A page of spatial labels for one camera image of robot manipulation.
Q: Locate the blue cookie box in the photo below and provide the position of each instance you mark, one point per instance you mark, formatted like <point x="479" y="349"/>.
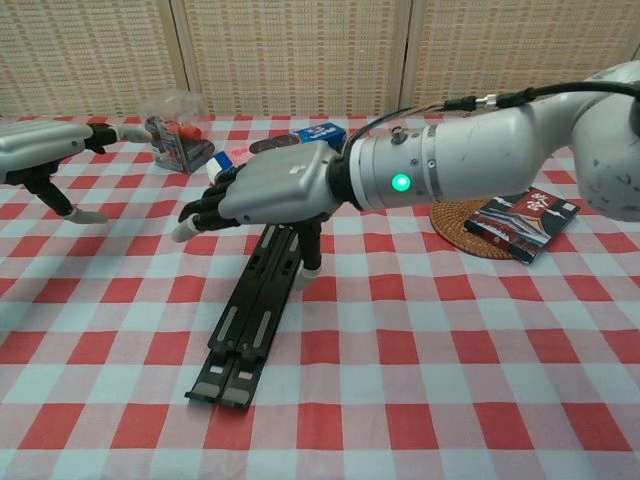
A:
<point x="320" y="134"/>

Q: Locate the clear plastic snack package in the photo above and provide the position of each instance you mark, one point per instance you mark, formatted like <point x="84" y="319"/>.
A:
<point x="175" y="145"/>

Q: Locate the bamboo folding screen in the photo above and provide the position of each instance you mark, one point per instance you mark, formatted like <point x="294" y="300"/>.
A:
<point x="300" y="55"/>

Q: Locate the dark printed card box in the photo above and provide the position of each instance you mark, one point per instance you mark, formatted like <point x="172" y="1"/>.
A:
<point x="520" y="220"/>

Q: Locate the red white checkered tablecloth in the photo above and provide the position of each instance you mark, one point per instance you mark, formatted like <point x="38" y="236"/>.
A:
<point x="450" y="400"/>

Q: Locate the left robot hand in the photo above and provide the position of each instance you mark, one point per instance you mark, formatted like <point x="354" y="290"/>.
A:
<point x="35" y="145"/>

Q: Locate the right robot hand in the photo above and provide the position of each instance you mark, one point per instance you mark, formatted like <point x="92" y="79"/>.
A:
<point x="280" y="185"/>

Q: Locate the black folding laptop stand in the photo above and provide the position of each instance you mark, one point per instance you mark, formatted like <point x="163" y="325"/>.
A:
<point x="250" y="310"/>

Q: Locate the round woven brown coaster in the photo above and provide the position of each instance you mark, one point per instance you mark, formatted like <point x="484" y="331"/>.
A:
<point x="450" y="225"/>

